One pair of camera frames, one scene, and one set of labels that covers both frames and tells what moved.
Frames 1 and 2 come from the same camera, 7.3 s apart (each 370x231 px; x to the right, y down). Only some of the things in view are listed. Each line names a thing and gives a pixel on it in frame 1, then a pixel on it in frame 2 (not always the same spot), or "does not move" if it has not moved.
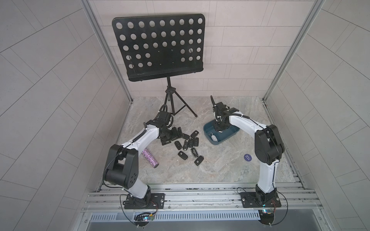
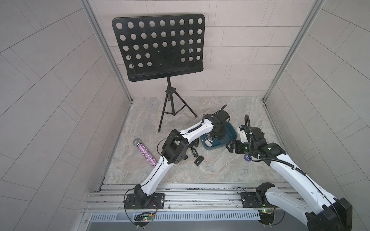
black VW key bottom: (199, 160) does not move
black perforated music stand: (154, 47) does not move
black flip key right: (196, 140) does not move
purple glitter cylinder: (152, 160) does not move
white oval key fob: (214, 137) → (208, 143)
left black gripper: (174, 136) → (222, 133)
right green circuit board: (266, 216) does not move
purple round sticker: (247, 157) does not move
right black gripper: (218, 128) → (237, 149)
